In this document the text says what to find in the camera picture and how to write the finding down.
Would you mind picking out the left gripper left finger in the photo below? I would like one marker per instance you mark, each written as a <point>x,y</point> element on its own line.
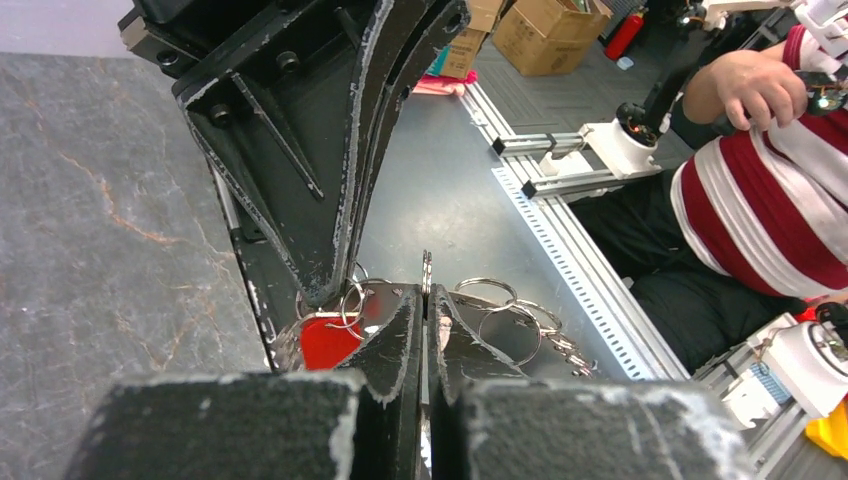
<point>360,420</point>

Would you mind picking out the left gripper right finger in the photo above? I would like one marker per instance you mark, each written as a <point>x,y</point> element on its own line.
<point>491,421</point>

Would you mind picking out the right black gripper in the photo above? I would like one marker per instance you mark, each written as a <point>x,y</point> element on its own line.
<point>293,104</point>

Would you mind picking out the white leader arm base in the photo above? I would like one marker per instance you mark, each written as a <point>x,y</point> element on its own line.
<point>625,148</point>

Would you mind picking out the operator bare hand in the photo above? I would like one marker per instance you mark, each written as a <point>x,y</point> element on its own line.
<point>757,88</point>

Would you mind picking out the pink cloth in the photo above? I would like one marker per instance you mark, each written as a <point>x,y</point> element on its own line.
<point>444,86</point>

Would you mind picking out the cardboard box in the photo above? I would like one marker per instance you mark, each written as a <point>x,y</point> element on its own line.
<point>456,60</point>
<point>543,38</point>

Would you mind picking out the red fire extinguisher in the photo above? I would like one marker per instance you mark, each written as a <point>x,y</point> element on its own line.
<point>625,34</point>

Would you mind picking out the person in striped shirt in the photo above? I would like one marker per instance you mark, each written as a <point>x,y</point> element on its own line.
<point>752,226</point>

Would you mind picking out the aluminium frame rail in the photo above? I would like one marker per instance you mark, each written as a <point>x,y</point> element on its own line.
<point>777,445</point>

